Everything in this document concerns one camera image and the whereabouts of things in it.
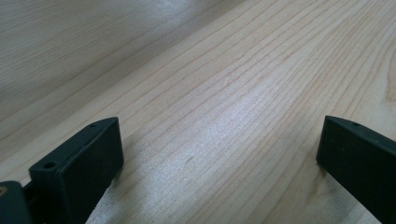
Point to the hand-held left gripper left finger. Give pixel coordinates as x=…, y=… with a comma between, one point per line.
x=77, y=174

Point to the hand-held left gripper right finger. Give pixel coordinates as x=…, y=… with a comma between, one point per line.
x=361, y=161

